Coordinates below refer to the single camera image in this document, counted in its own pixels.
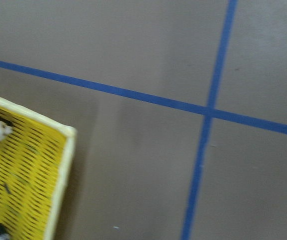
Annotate yellow woven basket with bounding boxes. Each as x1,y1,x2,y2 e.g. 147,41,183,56
0,97,77,240

